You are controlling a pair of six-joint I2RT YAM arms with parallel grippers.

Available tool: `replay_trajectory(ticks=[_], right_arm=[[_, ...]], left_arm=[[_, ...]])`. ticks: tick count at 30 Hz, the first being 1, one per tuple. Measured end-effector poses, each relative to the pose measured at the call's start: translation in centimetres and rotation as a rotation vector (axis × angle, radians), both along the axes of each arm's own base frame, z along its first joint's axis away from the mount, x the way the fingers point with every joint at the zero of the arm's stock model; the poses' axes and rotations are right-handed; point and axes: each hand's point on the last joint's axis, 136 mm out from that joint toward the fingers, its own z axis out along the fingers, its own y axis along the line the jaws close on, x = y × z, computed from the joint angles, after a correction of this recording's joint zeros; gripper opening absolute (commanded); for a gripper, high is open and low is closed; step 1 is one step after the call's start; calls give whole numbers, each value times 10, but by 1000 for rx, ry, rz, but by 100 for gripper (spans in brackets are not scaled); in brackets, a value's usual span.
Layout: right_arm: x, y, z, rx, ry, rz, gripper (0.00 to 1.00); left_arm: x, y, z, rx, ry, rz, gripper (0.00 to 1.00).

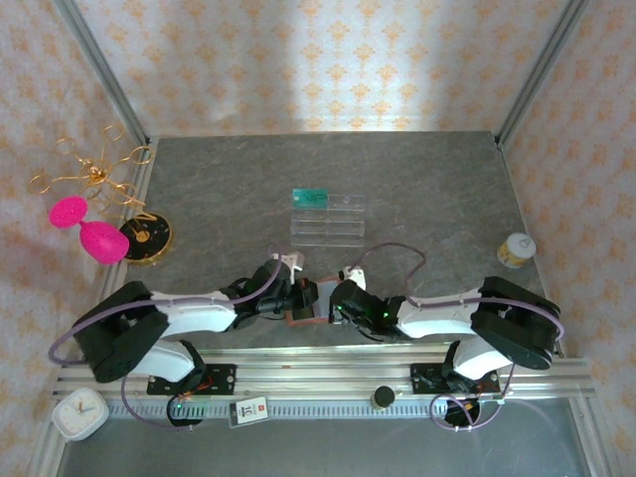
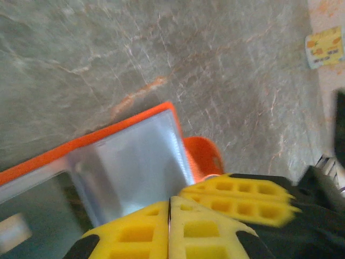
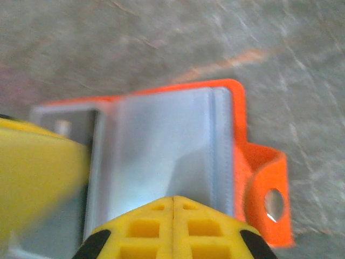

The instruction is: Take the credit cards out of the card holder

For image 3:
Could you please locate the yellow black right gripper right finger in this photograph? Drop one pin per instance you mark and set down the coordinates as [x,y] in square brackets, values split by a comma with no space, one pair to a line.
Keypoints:
[205,234]

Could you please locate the orange card holder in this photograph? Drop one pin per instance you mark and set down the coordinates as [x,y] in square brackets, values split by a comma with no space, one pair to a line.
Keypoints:
[167,140]

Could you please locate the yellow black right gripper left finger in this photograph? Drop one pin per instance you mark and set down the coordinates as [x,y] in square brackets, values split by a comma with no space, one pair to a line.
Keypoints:
[145,232]

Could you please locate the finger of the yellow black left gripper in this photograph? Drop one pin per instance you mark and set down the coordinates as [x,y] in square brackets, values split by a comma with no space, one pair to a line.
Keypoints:
[35,167]

